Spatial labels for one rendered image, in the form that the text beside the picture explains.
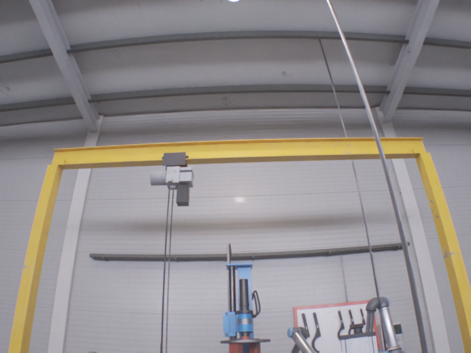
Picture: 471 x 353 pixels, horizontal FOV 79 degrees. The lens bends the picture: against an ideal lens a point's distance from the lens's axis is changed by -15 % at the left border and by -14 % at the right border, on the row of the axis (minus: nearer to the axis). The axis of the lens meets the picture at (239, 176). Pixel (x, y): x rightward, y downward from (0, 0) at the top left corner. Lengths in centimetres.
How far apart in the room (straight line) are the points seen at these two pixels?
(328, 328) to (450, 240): 276
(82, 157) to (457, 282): 507
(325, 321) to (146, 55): 619
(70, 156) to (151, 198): 250
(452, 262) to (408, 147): 169
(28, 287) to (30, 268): 23
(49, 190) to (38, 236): 64
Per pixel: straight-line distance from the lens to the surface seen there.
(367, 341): 342
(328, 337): 613
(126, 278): 648
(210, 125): 764
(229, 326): 428
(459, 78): 911
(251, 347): 413
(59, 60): 710
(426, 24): 695
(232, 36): 653
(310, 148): 444
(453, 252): 444
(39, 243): 446
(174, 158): 425
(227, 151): 433
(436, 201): 459
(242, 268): 451
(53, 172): 482
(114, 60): 743
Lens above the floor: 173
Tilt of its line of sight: 29 degrees up
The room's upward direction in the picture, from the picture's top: 2 degrees counter-clockwise
